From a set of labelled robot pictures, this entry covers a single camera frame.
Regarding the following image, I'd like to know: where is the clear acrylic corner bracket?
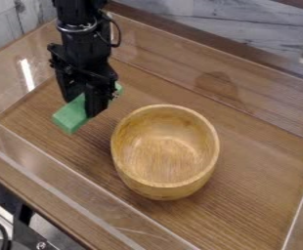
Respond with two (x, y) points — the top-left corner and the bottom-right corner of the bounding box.
(106, 12), (114, 42)

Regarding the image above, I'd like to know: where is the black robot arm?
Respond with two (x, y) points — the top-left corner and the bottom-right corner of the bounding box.
(46, 0), (121, 118)

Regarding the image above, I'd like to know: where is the green rectangular block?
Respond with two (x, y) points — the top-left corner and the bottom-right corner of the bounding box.
(52, 81), (122, 134)

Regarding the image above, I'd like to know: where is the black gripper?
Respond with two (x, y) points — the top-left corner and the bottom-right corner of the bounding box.
(46, 21), (117, 118)

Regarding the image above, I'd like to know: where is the black metal base plate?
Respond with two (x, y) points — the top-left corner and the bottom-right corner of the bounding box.
(9, 224), (58, 250)

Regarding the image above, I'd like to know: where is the black table leg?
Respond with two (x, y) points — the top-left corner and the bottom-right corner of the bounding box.
(13, 203), (33, 226)

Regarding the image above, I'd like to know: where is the brown wooden bowl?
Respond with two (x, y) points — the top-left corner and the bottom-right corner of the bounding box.
(110, 104), (220, 200)

